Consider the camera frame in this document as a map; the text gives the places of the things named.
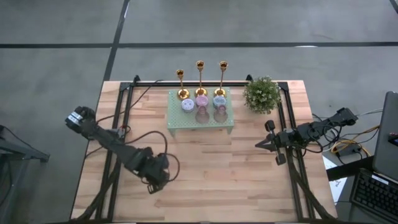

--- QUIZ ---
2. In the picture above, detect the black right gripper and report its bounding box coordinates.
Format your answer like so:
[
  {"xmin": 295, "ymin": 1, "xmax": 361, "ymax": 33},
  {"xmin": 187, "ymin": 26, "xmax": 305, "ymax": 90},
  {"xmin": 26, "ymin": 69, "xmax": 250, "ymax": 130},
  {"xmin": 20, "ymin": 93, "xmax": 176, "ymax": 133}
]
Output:
[{"xmin": 254, "ymin": 119, "xmax": 297, "ymax": 167}]

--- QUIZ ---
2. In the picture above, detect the black desk bar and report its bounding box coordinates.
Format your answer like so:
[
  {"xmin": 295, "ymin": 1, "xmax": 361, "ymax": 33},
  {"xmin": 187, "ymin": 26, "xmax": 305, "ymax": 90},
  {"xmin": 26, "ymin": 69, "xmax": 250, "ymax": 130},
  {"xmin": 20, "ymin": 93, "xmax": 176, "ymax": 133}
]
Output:
[{"xmin": 326, "ymin": 156, "xmax": 374, "ymax": 182}]

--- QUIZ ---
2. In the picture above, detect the grey laptop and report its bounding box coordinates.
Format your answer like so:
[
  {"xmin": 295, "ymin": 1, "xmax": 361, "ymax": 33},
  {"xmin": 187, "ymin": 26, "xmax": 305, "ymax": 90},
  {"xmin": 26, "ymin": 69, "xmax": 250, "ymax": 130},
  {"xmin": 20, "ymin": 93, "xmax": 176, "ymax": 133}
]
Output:
[{"xmin": 372, "ymin": 91, "xmax": 398, "ymax": 182}]

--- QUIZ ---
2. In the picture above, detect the green perforated metal shelf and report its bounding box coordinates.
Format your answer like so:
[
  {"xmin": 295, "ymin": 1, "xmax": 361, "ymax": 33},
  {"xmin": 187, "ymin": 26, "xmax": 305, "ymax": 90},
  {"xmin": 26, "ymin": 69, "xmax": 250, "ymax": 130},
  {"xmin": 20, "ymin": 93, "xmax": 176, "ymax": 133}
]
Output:
[{"xmin": 167, "ymin": 86, "xmax": 235, "ymax": 137}]

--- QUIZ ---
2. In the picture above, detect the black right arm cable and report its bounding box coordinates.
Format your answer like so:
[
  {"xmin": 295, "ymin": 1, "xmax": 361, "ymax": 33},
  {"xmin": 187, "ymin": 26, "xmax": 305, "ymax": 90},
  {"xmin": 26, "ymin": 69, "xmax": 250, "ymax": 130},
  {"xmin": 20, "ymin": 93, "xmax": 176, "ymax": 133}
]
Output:
[{"xmin": 292, "ymin": 119, "xmax": 343, "ymax": 155}]

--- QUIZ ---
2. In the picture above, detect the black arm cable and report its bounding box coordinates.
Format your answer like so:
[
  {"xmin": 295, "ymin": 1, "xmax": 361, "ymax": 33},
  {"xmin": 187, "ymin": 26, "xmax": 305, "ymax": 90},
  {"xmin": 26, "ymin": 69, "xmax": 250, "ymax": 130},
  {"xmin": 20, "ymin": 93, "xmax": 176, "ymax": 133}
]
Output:
[
  {"xmin": 292, "ymin": 119, "xmax": 343, "ymax": 155},
  {"xmin": 95, "ymin": 79, "xmax": 182, "ymax": 185}
]

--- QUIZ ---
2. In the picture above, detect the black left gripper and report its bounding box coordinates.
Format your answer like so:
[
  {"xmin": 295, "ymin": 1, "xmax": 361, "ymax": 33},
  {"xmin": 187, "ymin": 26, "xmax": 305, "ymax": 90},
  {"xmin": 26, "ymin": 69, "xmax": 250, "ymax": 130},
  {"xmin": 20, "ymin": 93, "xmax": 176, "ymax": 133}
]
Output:
[{"xmin": 136, "ymin": 147, "xmax": 171, "ymax": 195}]

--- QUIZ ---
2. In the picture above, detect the grey metal stand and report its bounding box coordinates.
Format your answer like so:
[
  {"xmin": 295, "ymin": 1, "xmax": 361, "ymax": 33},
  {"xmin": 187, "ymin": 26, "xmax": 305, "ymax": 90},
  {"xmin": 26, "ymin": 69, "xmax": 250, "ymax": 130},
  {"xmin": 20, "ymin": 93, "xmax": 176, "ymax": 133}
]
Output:
[{"xmin": 0, "ymin": 124, "xmax": 50, "ymax": 224}]

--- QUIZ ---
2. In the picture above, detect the blue leaf candle tin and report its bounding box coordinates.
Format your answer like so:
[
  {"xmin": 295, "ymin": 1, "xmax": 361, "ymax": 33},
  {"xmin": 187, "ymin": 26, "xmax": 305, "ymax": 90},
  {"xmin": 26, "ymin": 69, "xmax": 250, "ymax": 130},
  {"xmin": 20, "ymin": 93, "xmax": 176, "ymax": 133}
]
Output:
[{"xmin": 213, "ymin": 95, "xmax": 228, "ymax": 109}]

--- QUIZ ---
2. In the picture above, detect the black power adapter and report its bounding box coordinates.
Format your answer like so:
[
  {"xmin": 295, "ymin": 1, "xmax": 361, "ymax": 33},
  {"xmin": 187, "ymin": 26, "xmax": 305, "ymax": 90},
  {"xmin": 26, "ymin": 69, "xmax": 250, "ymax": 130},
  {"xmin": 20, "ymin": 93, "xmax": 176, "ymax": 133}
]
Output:
[{"xmin": 337, "ymin": 145, "xmax": 364, "ymax": 158}]

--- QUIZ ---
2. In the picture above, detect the green potted plant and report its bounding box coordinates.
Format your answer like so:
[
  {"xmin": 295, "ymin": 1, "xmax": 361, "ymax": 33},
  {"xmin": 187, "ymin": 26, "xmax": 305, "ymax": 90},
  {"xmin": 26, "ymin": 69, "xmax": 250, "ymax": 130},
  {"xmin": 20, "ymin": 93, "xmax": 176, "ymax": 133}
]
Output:
[{"xmin": 243, "ymin": 76, "xmax": 282, "ymax": 115}]

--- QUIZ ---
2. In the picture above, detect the black aluminium table frame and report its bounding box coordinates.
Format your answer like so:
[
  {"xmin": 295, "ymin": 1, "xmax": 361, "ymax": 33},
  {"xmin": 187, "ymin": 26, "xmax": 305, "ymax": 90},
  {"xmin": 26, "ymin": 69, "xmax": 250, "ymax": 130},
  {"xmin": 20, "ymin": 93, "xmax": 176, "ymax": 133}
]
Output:
[{"xmin": 74, "ymin": 74, "xmax": 336, "ymax": 223}]

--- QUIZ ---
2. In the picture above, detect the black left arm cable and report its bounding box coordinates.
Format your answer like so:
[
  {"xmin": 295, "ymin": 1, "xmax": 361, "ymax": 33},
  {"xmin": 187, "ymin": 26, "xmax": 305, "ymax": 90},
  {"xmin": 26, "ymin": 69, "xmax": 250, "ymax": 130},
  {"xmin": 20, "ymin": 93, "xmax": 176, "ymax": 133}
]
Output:
[{"xmin": 95, "ymin": 79, "xmax": 182, "ymax": 185}]

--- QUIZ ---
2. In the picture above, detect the short brass candlestick holder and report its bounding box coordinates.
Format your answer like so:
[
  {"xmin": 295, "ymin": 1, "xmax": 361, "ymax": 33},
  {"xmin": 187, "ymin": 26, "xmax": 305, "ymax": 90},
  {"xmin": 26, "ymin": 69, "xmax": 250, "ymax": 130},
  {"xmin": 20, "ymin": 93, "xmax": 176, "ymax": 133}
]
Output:
[{"xmin": 175, "ymin": 68, "xmax": 191, "ymax": 101}]

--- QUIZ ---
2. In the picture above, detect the pink patterned candle tin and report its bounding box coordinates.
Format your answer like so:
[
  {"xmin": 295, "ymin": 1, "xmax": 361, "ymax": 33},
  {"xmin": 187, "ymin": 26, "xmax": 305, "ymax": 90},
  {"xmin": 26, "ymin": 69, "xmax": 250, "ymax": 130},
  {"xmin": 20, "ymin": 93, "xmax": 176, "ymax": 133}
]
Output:
[{"xmin": 195, "ymin": 94, "xmax": 210, "ymax": 108}]

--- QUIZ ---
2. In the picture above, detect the black keyboard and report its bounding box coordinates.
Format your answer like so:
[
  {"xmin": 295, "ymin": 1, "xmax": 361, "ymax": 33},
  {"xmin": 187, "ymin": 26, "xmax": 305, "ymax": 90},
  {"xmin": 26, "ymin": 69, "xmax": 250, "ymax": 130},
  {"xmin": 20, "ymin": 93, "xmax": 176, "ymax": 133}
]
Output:
[{"xmin": 349, "ymin": 167, "xmax": 398, "ymax": 223}]

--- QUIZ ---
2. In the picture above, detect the white paper sheet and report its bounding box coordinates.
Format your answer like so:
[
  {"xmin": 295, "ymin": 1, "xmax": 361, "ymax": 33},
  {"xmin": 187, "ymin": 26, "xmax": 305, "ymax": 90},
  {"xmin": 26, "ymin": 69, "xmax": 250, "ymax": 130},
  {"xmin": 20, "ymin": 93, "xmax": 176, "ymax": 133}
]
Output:
[{"xmin": 322, "ymin": 155, "xmax": 348, "ymax": 203}]

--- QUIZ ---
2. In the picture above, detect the tall brass candlestick holder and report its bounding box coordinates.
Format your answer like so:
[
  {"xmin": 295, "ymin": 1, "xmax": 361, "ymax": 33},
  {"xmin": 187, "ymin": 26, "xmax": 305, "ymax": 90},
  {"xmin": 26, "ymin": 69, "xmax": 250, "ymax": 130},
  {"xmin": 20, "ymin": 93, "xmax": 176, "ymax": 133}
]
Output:
[
  {"xmin": 194, "ymin": 60, "xmax": 208, "ymax": 97},
  {"xmin": 213, "ymin": 60, "xmax": 229, "ymax": 98}
]

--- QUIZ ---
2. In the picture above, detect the yellow cable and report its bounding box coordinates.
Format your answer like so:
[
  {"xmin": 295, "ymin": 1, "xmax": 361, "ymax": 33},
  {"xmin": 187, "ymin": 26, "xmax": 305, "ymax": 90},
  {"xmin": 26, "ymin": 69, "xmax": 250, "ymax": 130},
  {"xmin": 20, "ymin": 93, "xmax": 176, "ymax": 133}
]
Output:
[{"xmin": 331, "ymin": 124, "xmax": 381, "ymax": 157}]

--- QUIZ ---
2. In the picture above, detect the pink glass candle holder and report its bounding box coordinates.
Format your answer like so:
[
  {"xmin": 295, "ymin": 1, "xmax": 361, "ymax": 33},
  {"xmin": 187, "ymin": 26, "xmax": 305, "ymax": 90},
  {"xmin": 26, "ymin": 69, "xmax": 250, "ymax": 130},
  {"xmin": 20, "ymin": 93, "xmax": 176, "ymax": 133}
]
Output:
[
  {"xmin": 195, "ymin": 105, "xmax": 211, "ymax": 124},
  {"xmin": 213, "ymin": 105, "xmax": 229, "ymax": 123}
]

